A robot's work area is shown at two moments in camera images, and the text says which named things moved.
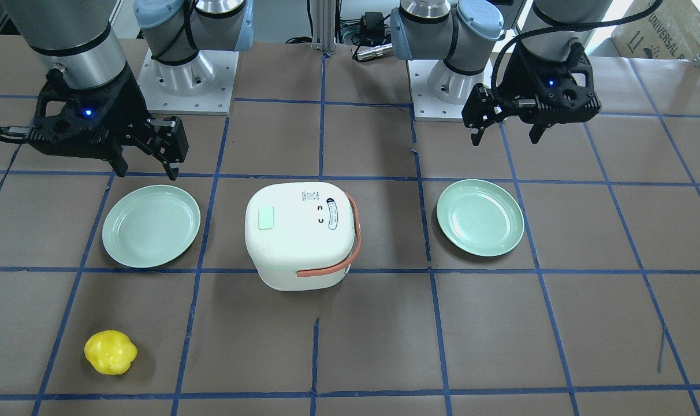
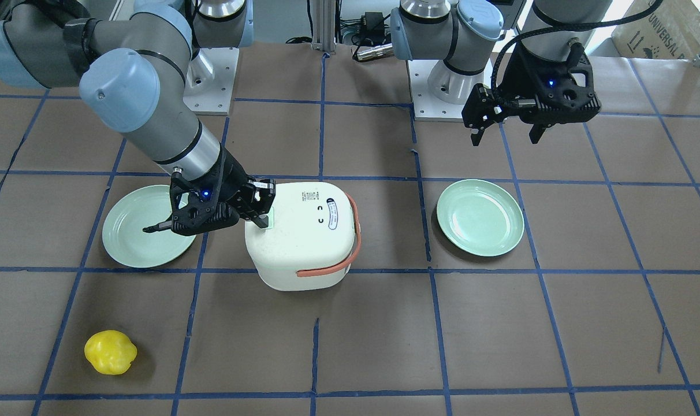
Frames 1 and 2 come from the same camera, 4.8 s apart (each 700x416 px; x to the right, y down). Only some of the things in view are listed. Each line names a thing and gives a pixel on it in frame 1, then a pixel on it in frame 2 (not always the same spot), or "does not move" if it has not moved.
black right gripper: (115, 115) -> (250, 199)
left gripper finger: (536, 132) does not move
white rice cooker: (302, 236) does not move
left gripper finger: (480, 110) does not move
